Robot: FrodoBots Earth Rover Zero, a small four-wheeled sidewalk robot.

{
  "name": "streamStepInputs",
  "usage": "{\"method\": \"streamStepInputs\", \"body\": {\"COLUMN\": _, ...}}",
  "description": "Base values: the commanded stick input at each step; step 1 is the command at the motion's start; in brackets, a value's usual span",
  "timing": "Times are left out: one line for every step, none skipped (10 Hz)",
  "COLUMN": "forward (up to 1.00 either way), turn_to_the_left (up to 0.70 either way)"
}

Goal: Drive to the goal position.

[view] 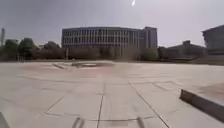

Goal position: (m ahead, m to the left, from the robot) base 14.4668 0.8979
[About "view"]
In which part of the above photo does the low round stone basin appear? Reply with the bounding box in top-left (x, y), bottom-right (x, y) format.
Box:
top-left (52, 59), bottom-right (115, 70)

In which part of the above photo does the dark blocky building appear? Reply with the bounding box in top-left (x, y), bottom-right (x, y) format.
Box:
top-left (201, 24), bottom-right (224, 56)

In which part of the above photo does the robot's own part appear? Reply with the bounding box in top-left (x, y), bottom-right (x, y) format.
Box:
top-left (72, 116), bottom-right (85, 128)
top-left (136, 116), bottom-right (146, 128)

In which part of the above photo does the pale stone paved plaza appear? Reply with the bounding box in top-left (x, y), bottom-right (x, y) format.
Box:
top-left (0, 60), bottom-right (224, 128)

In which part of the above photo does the row of trees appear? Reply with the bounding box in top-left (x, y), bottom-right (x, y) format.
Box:
top-left (0, 37), bottom-right (158, 62)

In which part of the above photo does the raised stone ledge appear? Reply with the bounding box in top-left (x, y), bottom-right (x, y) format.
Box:
top-left (179, 82), bottom-right (224, 124)

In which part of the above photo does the pale tower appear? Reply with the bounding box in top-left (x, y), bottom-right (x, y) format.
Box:
top-left (0, 27), bottom-right (6, 46)

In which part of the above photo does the low dark building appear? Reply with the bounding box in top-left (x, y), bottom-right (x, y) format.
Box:
top-left (157, 40), bottom-right (208, 61)

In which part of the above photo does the large grey multi-storey building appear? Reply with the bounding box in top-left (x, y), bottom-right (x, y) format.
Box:
top-left (61, 26), bottom-right (158, 58)

